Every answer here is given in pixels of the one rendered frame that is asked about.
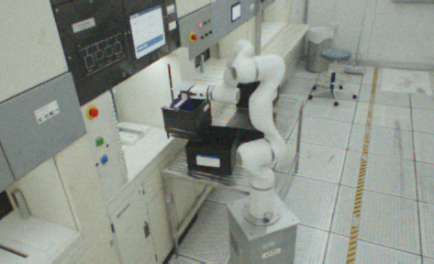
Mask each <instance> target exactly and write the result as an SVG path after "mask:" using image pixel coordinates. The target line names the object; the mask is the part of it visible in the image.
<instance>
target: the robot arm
mask: <svg viewBox="0 0 434 264"><path fill-rule="evenodd" d="M253 54H254V48H253V45H252V44H251V43H250V42H249V41H247V40H245V39H241V40H238V41H236V42H235V44H234V45H233V47H232V50H231V52H230V54H229V56H228V62H227V65H226V69H225V71H224V74H223V83H222V85H220V86H216V85H210V86H207V85H204V84H197V85H195V86H193V87H191V88H190V89H189V90H188V91H181V93H183V94H187V95H191V96H190V98H199V99H206V98H207V99H209V100H210V101H215V102H225V103H230V104H234V105H236V104H237V103H238V101H239V98H240V90H239V89H238V88H236V87H237V86H238V83H252V82H256V81H259V80H262V81H261V83H260V84H259V86H258V88H257V89H256V90H255V92H254V93H252V95H251V96H250V103H249V106H250V121H251V122H252V125H253V126H254V127H255V128H257V129H258V130H259V131H261V132H263V133H264V138H262V139H259V140H252V141H251V142H248V143H243V144H242V145H241V146H239V147H238V150H237V153H236V158H237V161H238V164H240V167H242V168H243V169H244V170H245V171H247V173H248V174H249V175H250V200H249V201H248V202H247V203H245V204H244V206H243V215H244V218H245V219H247V221H248V222H250V223H252V224H254V225H256V226H269V225H271V224H273V223H275V222H276V221H278V219H279V218H280V216H281V209H280V207H279V206H278V205H277V203H275V202H274V172H273V170H271V169H270V168H268V167H263V165H265V164H271V163H274V162H276V161H280V160H281V159H282V158H283V157H284V155H285V154H286V145H285V143H284V141H283V138H282V137H281V136H280V134H279V133H278V131H277V128H276V127H275V125H274V123H273V96H274V92H275V90H276V89H277V86H279V84H280V82H281V81H282V79H283V78H284V73H285V64H284V60H283V59H282V58H281V56H279V55H276V54H265V55H261V56H253ZM189 91H190V93H189Z"/></svg>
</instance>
